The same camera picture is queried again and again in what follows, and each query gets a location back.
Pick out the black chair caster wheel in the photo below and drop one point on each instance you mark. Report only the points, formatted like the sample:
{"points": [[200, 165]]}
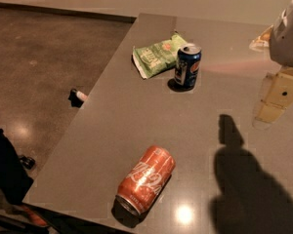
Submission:
{"points": [[27, 162]]}

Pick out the orange coke can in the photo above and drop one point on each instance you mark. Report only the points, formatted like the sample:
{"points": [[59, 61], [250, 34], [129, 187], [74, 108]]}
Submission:
{"points": [[138, 190]]}

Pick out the orange shoe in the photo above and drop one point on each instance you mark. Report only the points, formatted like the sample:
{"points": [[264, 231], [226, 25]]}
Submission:
{"points": [[34, 217]]}

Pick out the blue pepsi can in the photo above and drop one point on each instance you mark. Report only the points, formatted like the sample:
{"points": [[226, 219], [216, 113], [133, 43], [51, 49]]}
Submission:
{"points": [[187, 66]]}

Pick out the seated person dark clothing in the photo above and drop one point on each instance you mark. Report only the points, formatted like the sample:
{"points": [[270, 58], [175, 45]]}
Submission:
{"points": [[14, 180]]}

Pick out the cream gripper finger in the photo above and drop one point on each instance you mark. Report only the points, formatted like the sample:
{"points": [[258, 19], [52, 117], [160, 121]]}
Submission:
{"points": [[262, 42], [275, 97]]}

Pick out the green chip bag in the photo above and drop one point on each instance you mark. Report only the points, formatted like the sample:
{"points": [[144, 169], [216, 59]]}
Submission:
{"points": [[158, 57]]}

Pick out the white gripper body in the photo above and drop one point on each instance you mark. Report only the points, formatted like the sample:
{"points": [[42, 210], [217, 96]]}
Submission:
{"points": [[287, 44]]}

